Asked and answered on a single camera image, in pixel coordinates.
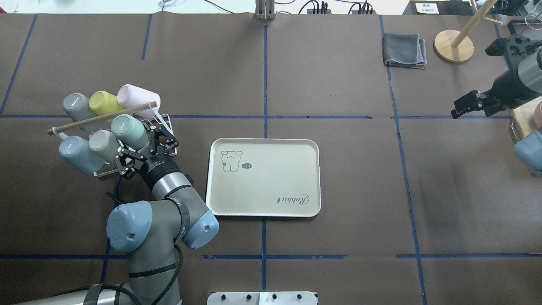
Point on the mint green cup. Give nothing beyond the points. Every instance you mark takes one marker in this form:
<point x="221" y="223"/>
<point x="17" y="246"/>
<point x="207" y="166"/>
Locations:
<point x="130" y="131"/>

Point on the pink bowl with ice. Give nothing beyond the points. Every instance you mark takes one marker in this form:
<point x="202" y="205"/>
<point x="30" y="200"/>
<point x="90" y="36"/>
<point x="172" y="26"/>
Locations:
<point x="537" y="116"/>

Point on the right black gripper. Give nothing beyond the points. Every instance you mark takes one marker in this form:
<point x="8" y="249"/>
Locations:
<point x="509" y="88"/>

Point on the folded grey cloth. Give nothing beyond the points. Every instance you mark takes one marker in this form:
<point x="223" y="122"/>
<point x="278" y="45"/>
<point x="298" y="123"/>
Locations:
<point x="406" y="50"/>

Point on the aluminium frame post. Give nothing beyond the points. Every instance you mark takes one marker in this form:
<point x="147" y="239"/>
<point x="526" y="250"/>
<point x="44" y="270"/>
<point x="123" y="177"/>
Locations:
<point x="265" y="9"/>

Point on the grey cup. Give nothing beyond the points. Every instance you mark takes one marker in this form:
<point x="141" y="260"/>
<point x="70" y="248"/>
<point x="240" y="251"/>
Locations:
<point x="76" y="105"/>

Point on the white wire cup rack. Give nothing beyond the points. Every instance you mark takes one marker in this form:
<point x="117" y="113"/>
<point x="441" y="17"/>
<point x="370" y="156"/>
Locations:
<point x="85" y="128"/>

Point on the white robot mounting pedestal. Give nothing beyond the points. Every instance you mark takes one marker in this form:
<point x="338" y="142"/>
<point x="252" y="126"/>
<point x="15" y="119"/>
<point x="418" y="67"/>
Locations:
<point x="264" y="298"/>

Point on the beige cup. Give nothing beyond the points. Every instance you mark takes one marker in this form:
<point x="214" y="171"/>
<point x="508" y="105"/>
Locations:
<point x="104" y="144"/>

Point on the pink cup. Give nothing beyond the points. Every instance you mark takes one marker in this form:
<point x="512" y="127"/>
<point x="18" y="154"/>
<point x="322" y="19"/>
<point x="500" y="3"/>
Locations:
<point x="130" y="96"/>

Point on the bamboo cutting board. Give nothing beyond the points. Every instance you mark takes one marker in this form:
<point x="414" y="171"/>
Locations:
<point x="525" y="120"/>

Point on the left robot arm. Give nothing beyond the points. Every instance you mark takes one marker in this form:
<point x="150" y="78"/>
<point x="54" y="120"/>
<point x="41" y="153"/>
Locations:
<point x="149" y="232"/>

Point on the yellow cup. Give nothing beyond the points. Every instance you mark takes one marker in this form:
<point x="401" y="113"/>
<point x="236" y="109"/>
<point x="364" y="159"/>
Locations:
<point x="102" y="102"/>

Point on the wooden mug tree stand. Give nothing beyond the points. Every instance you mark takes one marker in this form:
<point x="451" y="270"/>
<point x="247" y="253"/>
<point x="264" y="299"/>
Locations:
<point x="455" y="46"/>

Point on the blue cup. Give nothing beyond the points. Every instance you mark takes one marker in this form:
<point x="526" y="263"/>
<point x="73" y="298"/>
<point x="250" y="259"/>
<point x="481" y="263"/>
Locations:
<point x="77" y="152"/>

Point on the black label box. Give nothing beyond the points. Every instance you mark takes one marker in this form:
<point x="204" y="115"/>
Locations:
<point x="438" y="7"/>

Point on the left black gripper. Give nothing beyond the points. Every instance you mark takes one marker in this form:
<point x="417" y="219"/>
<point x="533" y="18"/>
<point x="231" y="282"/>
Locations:
<point x="153" y="167"/>

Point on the cream rabbit serving tray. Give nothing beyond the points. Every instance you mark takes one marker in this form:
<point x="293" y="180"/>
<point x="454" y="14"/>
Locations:
<point x="264" y="177"/>

